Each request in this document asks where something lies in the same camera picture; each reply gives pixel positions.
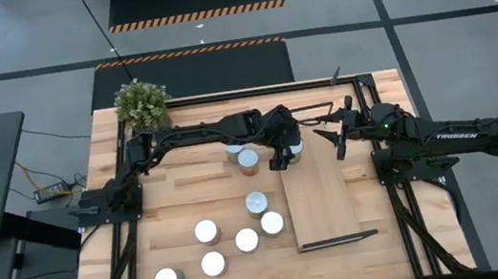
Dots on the peaches label tin can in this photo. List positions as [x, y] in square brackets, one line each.
[232, 151]

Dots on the oranges label green tin can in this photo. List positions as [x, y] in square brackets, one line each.
[272, 223]

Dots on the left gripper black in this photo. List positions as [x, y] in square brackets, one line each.
[285, 130]

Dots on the small black frame lever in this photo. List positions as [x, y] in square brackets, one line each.
[336, 76]

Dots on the black desk leg base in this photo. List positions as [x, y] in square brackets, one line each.
[49, 233]

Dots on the black power adapter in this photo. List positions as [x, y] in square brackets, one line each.
[51, 192]

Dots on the tomatoes label tin can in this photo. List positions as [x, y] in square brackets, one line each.
[247, 240]

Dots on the small potted green plant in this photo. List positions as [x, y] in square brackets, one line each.
[142, 105]

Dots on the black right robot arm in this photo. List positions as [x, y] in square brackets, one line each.
[460, 133]

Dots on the orange label tin can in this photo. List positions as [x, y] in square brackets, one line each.
[248, 159]

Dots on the corn label tin can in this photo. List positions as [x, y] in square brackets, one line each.
[206, 231]

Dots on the wooden tray board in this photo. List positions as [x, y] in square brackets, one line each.
[319, 197]

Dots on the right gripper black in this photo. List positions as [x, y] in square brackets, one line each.
[354, 128]

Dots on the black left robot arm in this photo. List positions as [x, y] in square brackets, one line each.
[190, 133]

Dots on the pineapple label tin can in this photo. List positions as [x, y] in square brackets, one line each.
[213, 263]

